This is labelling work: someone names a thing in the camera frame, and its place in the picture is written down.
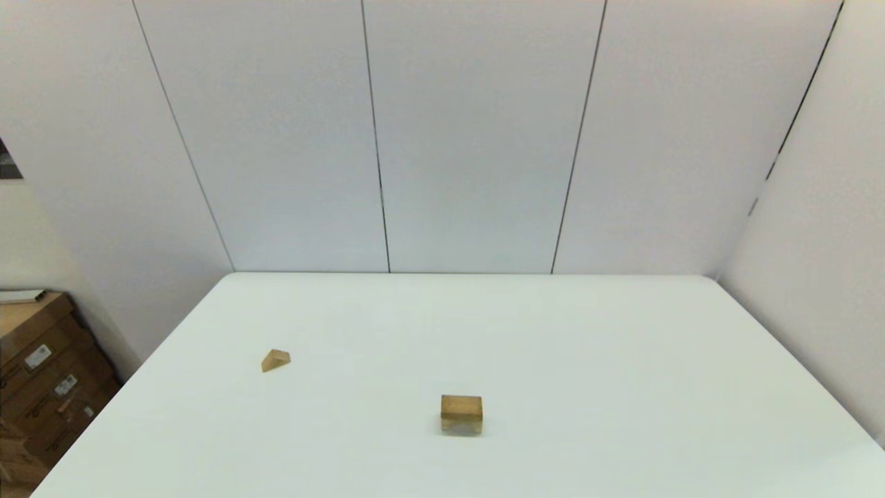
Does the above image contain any rectangular wooden block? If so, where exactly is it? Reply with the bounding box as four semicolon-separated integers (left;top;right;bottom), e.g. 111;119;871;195
441;395;483;420

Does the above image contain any brown cardboard box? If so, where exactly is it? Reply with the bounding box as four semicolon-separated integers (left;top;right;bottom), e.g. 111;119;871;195
17;377;125;468
0;292;97;388
0;339;120;423
0;415;49;488

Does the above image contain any dark wall fixture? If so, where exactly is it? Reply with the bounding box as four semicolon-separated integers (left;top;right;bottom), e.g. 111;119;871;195
0;137;24;181

